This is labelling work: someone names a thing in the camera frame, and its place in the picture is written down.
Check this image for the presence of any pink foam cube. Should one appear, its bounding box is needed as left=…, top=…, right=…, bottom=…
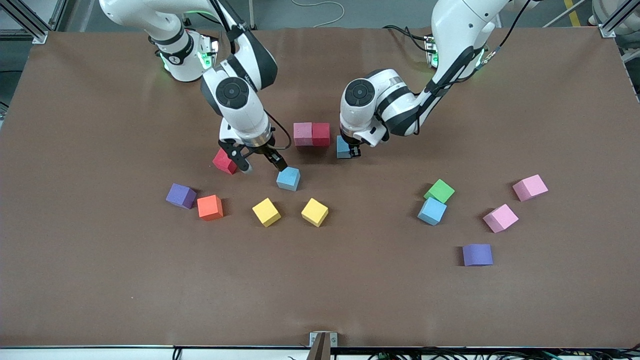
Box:
left=512, top=174, right=549, bottom=203
left=293, top=122, right=314, bottom=147
left=482, top=203, right=520, bottom=234

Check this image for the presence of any red foam cube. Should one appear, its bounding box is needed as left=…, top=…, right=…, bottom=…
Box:
left=212, top=148, right=239, bottom=175
left=312, top=122, right=331, bottom=147

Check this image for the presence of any yellow foam cube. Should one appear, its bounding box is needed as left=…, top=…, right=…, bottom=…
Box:
left=300, top=198, right=330, bottom=228
left=251, top=198, right=282, bottom=228

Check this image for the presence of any orange foam cube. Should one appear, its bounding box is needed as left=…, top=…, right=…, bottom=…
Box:
left=196, top=194, right=224, bottom=222

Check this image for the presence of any purple foam cube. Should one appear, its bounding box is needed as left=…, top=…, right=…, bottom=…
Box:
left=165, top=183, right=197, bottom=210
left=461, top=243, right=494, bottom=267

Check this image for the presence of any brown table mat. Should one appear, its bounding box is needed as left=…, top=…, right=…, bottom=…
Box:
left=0, top=26, right=640, bottom=349

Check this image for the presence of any green foam cube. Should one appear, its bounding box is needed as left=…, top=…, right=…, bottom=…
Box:
left=423, top=178, right=456, bottom=204

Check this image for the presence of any white table edge strip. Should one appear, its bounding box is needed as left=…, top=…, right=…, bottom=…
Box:
left=0, top=345, right=640, bottom=360

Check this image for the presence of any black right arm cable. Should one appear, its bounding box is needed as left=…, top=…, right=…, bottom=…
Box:
left=206, top=0, right=293, bottom=151

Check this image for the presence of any white floor cable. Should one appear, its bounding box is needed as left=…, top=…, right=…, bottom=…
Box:
left=291, top=0, right=347, bottom=29

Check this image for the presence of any black cable on mat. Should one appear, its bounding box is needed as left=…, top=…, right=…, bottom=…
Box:
left=382, top=24, right=436, bottom=53

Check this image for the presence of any metal table edge bracket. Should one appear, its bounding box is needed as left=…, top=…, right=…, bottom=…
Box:
left=309, top=331, right=338, bottom=360

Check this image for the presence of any dark vertical frame beam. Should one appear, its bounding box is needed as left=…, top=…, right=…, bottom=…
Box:
left=49, top=0, right=77, bottom=32

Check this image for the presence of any aluminium frame post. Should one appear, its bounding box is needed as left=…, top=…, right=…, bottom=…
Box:
left=0, top=0, right=49, bottom=45
left=598, top=0, right=640, bottom=39

